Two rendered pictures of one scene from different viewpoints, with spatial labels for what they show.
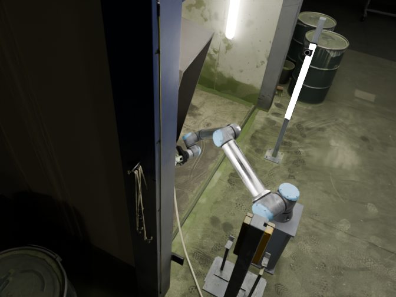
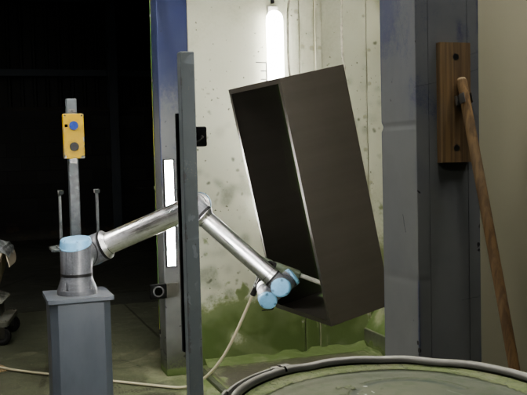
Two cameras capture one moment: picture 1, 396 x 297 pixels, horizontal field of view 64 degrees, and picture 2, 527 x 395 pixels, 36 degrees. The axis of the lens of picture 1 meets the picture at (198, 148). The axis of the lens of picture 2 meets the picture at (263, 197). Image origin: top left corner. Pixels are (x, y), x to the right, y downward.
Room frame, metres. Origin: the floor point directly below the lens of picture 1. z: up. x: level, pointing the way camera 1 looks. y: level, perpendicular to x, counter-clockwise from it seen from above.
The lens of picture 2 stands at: (4.93, -2.54, 1.28)
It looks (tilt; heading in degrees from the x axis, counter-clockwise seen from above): 3 degrees down; 139
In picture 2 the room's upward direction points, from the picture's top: 1 degrees counter-clockwise
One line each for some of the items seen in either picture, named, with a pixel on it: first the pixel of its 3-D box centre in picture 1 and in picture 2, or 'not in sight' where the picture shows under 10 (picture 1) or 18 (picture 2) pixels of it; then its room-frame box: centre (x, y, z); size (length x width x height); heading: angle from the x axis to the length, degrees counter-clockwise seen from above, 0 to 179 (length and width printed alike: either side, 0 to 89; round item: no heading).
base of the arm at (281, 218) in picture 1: (281, 208); (77, 283); (1.43, -0.67, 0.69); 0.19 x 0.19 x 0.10
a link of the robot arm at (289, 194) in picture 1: (285, 197); (76, 254); (1.43, -0.66, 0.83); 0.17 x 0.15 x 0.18; 129
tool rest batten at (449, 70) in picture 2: not in sight; (453, 103); (3.76, -0.88, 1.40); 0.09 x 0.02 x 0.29; 68
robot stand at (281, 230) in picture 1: (269, 234); (79, 358); (1.43, -0.67, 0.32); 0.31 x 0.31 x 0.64; 68
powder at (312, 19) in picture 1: (316, 20); not in sight; (4.75, -1.52, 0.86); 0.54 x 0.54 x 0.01
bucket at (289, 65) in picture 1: (282, 72); not in sight; (4.43, -1.18, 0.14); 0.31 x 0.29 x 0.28; 158
